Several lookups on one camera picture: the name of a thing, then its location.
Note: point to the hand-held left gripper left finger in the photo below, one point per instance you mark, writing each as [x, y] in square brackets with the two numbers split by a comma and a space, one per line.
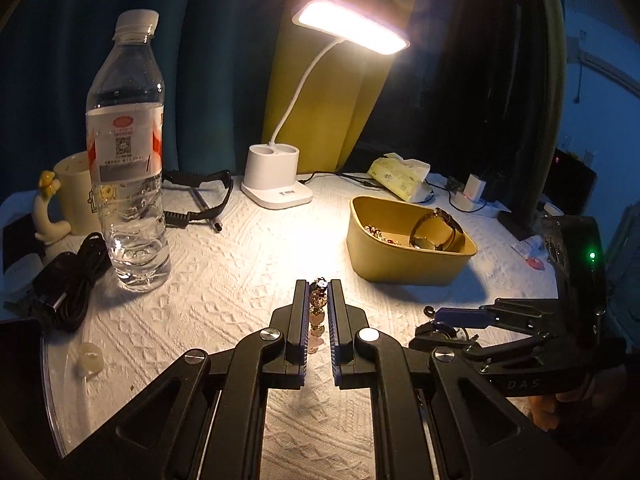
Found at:
[301, 327]

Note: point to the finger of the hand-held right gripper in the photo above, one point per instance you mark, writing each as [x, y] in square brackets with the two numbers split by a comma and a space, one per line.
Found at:
[505, 355]
[460, 317]

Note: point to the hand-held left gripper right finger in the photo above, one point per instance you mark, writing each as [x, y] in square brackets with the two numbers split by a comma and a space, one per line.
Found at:
[336, 330]

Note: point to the metal wristwatch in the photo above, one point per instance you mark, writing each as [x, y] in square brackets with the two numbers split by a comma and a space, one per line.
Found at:
[442, 331]

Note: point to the yellow plastic tray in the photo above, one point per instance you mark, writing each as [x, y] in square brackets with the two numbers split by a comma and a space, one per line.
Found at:
[400, 260]

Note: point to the person's right hand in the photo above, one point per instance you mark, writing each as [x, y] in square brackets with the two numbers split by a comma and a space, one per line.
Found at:
[547, 410]

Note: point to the small pink object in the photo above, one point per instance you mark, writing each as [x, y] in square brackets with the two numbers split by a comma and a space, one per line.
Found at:
[535, 263]

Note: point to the white textured tablecloth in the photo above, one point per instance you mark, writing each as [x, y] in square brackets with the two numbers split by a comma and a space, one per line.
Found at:
[225, 285]

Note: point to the gold wristwatch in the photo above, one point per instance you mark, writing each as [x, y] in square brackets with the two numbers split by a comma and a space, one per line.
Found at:
[435, 230]

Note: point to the black device with red light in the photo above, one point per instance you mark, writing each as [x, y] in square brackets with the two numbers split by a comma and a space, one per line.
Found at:
[570, 180]

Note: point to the white charger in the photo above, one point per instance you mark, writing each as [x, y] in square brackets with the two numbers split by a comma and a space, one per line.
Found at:
[472, 187]

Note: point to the black pen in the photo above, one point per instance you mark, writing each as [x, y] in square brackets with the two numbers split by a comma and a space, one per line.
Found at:
[207, 210]

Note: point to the yellow tissue pack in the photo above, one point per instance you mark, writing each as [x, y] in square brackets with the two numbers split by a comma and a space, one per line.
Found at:
[400, 177]

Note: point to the white desk lamp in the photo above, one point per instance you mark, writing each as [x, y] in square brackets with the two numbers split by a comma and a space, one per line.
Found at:
[280, 175]

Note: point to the yellow curtain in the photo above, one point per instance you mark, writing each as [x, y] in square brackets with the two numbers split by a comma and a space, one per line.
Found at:
[325, 110]

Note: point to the clear plastic water bottle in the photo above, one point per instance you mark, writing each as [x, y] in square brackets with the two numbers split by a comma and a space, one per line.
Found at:
[127, 160]

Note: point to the cream mug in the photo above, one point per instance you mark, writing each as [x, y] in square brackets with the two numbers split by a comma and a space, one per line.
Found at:
[75, 195]

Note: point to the white duck figurine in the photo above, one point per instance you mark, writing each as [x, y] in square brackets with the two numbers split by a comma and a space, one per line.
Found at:
[47, 215]

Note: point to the dark flat object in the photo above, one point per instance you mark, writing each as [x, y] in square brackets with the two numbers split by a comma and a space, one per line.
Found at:
[17, 240]

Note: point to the blue curtain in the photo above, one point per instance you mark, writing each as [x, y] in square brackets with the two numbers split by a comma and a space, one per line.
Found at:
[65, 60]

